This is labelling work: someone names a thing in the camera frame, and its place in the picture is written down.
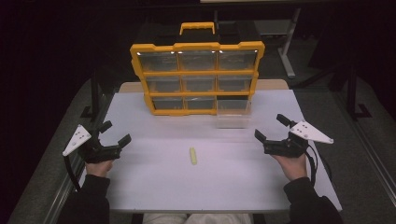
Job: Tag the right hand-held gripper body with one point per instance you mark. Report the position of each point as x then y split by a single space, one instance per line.
289 147

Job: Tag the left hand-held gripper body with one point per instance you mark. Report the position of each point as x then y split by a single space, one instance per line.
95 151

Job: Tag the clear plastic drawer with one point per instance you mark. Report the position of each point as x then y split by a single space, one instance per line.
233 119

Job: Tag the small pale yellow stick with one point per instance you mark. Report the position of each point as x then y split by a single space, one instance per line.
193 156

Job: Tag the yellow organizer case with drawers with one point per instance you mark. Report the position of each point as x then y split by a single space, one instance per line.
199 73

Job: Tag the person's left hand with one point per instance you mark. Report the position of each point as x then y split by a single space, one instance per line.
98 169

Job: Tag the person's right hand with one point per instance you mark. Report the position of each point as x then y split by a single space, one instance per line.
294 168

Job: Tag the black metal stand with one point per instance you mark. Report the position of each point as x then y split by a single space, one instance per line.
94 96
352 93

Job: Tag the grey metal desk stand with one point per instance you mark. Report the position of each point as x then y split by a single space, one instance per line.
286 59

